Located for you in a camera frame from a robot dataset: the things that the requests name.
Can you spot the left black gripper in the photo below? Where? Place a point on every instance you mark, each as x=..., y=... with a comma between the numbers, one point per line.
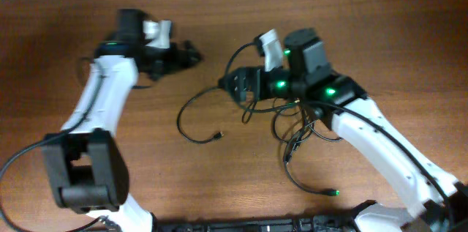
x=191, y=53

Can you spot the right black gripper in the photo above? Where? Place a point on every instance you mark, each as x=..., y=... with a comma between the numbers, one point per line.
x=249, y=75

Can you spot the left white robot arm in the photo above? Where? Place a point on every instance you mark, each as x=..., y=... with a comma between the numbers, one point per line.
x=86, y=171

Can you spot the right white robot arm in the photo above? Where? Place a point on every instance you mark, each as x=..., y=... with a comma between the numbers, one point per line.
x=297, y=70

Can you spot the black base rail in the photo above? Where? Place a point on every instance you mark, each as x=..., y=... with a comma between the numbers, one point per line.
x=313, y=224

